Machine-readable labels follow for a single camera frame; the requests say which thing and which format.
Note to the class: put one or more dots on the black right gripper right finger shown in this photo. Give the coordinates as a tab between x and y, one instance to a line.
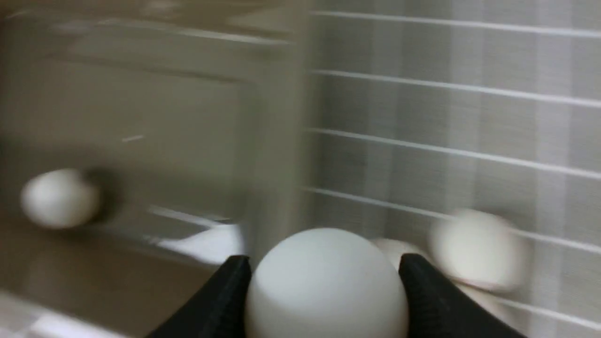
437	308

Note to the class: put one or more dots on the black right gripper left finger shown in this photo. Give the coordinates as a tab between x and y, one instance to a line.
217	309

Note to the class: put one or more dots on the white printed ping-pong ball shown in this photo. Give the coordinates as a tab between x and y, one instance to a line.
326	283
481	250

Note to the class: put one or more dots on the olive green plastic bin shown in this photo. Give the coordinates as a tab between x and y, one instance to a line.
186	114

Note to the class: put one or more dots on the grey checked tablecloth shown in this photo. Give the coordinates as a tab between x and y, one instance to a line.
419	108

